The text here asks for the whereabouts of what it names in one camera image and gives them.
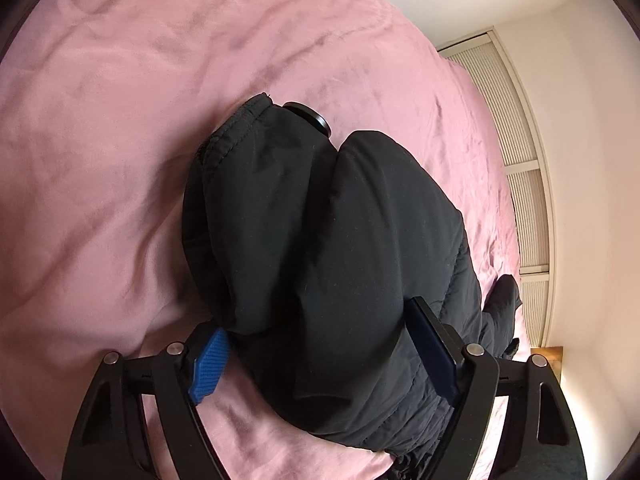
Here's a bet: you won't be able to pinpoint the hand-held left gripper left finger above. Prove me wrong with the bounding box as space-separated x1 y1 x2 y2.
61 321 232 480

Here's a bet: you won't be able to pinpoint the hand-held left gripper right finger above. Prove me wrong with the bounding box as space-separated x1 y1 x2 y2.
406 296 588 480

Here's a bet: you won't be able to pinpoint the pink bed cover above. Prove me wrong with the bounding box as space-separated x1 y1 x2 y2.
0 0 533 480

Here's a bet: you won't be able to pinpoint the wooden headboard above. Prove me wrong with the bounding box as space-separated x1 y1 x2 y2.
529 346 566 378

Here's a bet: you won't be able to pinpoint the cream louvered closet doors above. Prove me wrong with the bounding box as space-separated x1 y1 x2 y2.
437 30 558 348

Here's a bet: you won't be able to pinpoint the black puffer jacket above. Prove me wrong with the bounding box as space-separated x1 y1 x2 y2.
181 92 525 480

